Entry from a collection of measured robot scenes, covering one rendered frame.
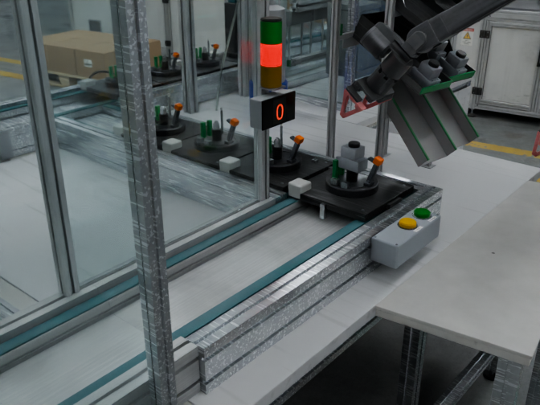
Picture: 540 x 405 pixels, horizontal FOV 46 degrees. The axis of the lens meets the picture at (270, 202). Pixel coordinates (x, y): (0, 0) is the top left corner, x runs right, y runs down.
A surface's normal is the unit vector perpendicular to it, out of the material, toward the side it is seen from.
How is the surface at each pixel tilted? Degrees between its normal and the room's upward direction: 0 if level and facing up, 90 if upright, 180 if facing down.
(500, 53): 90
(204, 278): 0
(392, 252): 90
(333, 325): 0
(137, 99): 90
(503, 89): 90
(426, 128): 45
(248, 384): 0
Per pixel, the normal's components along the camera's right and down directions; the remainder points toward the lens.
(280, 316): 0.76, 0.27
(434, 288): 0.00, -0.91
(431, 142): 0.45, -0.41
